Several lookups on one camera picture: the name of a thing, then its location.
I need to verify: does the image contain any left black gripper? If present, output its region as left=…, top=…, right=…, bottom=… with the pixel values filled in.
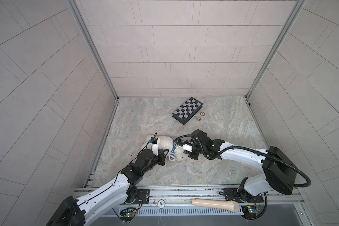
left=140, top=149, right=169, bottom=176

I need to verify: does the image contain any white teddy bear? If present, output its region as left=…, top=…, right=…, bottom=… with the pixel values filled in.
left=144, top=135, right=187, bottom=162

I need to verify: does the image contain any blue white striped sweater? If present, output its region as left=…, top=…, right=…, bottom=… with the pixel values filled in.
left=168, top=138, right=177, bottom=162

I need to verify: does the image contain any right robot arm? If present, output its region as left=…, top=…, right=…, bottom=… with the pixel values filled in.
left=176, top=130, right=297, bottom=202

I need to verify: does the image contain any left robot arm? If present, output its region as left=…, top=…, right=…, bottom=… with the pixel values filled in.
left=47, top=149, right=169, bottom=226

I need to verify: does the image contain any black folded chess board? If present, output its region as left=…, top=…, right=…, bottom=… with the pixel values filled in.
left=172, top=97, right=203, bottom=125

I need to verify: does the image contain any white round knob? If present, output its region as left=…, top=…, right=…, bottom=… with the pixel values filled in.
left=157, top=200, right=165, bottom=209

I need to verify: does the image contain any left green circuit board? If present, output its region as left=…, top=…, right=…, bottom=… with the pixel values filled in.
left=119, top=207, right=138, bottom=222

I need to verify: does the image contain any green circuit board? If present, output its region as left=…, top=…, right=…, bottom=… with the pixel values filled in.
left=241, top=205, right=258, bottom=219
left=119, top=207, right=138, bottom=222

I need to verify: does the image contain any right green circuit board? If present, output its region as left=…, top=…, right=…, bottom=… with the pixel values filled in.
left=241, top=205, right=258, bottom=219

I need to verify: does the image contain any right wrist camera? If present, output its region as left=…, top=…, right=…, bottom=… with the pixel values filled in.
left=182, top=144, right=193, bottom=152

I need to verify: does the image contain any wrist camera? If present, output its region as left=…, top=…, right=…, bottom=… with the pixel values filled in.
left=150, top=137, right=161, bottom=156
left=182, top=144, right=193, bottom=152

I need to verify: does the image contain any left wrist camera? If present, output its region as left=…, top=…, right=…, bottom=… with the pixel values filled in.
left=150, top=137, right=161, bottom=156

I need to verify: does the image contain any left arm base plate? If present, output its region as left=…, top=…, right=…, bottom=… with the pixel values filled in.
left=124, top=189, right=150, bottom=205

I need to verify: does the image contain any aluminium mounting rail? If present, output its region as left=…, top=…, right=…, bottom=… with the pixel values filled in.
left=138, top=185, right=305, bottom=207

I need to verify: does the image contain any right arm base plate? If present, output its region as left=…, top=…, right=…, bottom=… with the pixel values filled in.
left=223, top=187, right=264, bottom=203

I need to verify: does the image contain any beige handle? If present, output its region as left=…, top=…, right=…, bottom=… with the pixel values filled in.
left=192, top=199, right=240, bottom=212

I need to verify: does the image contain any black corrugated cable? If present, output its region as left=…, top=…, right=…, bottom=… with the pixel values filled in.
left=174, top=134, right=312, bottom=188

